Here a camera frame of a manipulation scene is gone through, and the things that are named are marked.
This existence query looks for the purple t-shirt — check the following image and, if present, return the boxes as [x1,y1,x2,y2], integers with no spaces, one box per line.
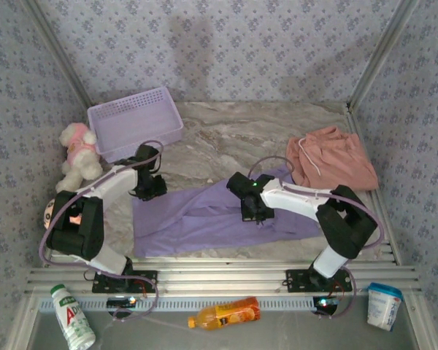
[131,166,324,258]

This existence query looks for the pink drawstring shorts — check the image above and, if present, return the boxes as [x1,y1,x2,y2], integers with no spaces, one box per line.
[285,125,380,193]

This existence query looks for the purple plastic lattice basket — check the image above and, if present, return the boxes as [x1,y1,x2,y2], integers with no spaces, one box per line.
[86,86,185,164]

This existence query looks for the white plush dog pink jacket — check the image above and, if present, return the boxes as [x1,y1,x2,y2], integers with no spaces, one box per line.
[55,122,104,194]

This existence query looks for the peach doll head toy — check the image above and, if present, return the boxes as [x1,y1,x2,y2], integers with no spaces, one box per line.
[42,198,83,231]

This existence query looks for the orange juice bottle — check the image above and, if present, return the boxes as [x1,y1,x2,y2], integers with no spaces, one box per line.
[188,296,262,332]

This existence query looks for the white milk bottle green label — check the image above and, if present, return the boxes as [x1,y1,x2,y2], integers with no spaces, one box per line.
[50,283,96,350]

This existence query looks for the white yogurt cup blue lid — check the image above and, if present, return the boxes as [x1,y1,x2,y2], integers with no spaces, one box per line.
[366,281,404,332]

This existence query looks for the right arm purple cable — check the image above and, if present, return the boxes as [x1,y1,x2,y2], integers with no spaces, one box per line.
[247,155,386,320]

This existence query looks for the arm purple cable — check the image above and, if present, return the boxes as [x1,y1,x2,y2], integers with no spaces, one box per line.
[39,140,165,324]
[247,155,386,320]

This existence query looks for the aluminium mounting rail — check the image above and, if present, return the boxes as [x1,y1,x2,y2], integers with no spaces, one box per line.
[25,257,420,296]

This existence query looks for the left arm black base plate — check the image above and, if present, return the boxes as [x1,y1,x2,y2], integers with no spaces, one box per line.
[92,269,158,294]

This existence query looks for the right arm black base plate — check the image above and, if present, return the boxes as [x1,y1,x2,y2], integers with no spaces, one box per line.
[285,268,353,294]

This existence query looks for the grey slotted cable duct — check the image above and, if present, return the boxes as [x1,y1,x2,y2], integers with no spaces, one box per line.
[36,295,373,313]

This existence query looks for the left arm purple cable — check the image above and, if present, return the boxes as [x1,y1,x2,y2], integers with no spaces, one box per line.
[39,140,165,324]

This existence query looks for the aluminium table side rail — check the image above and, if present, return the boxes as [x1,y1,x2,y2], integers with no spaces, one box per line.
[346,105,402,265]

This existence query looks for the aluminium frame post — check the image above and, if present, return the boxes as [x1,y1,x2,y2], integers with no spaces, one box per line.
[20,0,93,110]
[346,0,420,110]

